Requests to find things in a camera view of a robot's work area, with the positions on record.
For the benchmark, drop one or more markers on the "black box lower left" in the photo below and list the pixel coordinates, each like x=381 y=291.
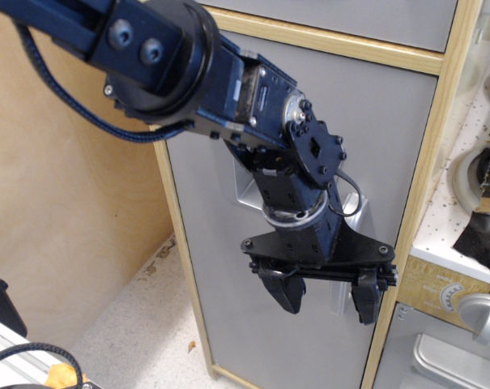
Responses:
x=9 y=315

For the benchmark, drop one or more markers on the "silver fridge door handle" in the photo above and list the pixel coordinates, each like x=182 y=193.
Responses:
x=340 y=290

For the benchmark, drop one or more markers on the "orange tape piece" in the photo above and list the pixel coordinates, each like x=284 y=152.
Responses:
x=61 y=376

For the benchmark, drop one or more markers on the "black blue robot arm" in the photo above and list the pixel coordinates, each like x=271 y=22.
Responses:
x=167 y=64

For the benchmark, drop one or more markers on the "silver oven knob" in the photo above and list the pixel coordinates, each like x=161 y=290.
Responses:
x=474 y=311

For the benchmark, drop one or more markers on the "grey fridge door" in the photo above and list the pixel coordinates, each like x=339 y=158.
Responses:
x=265 y=324

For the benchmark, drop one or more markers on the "grey oven door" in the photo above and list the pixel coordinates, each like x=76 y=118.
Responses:
x=395 y=369

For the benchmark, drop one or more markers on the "aluminium rail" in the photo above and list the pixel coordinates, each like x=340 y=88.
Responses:
x=24 y=364

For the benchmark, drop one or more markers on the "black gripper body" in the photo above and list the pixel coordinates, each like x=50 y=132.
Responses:
x=307 y=221

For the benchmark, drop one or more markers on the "grey upper freezer door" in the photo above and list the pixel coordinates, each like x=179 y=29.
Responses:
x=417 y=23

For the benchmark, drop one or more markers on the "silver oven door handle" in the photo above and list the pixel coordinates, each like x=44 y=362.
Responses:
x=449 y=365

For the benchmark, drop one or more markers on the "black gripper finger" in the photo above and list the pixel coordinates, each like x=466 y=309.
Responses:
x=367 y=298
x=287 y=288

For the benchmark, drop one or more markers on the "silver ice dispenser panel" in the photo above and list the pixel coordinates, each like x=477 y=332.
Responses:
x=247 y=192

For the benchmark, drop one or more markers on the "wooden toy kitchen frame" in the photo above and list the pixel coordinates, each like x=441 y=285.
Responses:
x=446 y=65

